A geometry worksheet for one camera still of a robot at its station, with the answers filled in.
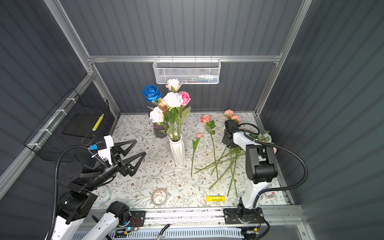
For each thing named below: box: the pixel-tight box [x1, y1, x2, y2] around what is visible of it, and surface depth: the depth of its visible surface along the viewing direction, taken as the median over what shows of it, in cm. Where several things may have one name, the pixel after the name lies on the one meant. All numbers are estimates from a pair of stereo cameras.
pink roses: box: [149, 79, 191, 142], surface depth 64 cm
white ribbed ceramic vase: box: [168, 133, 186, 166], surface depth 82 cm
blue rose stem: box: [141, 85, 162, 104], surface depth 61 cm
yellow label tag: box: [206, 196, 225, 202], surface depth 80 cm
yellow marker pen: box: [92, 113, 105, 132], surface depth 78 cm
